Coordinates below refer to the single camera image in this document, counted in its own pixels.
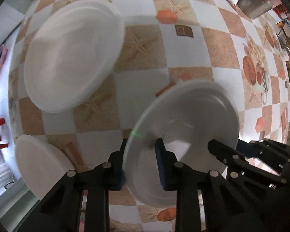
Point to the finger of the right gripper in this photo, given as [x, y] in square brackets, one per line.
[231, 158]
[270, 152]

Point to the steel cup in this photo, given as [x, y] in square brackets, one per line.
[254, 8]

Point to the checkered tablecloth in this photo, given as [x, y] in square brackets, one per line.
[166, 42]

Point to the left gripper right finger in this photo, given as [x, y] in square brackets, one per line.
[186, 182]

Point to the large white bowl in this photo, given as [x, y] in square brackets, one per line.
[186, 117]

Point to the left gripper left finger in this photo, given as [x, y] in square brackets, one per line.
[60, 209]

